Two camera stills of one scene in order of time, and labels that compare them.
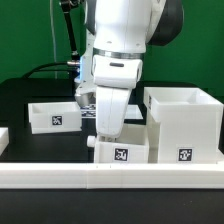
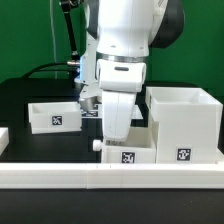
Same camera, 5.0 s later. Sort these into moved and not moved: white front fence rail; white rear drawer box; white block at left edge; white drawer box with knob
Moved: white drawer box with knob
Not moved: white rear drawer box; white front fence rail; white block at left edge
